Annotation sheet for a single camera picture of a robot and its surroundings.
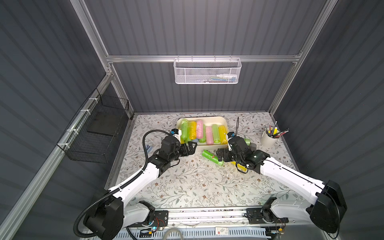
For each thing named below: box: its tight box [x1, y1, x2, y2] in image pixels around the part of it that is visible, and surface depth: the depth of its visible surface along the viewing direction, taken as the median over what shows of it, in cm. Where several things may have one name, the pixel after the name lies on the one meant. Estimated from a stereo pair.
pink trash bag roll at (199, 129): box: [196, 119, 203, 139], surface depth 101 cm
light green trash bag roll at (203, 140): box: [199, 124, 207, 143], surface depth 103 cm
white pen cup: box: [260, 127, 281, 147], surface depth 98 cm
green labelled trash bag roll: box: [201, 150, 224, 166], surface depth 96 cm
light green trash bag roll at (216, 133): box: [212, 123, 220, 144], surface depth 107 cm
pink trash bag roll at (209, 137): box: [206, 126, 214, 146], surface depth 104 cm
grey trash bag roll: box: [250, 142, 257, 152], surface depth 100 cm
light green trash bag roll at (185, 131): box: [181, 118, 190, 144], surface depth 101 cm
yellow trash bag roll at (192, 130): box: [189, 121, 197, 140], surface depth 101 cm
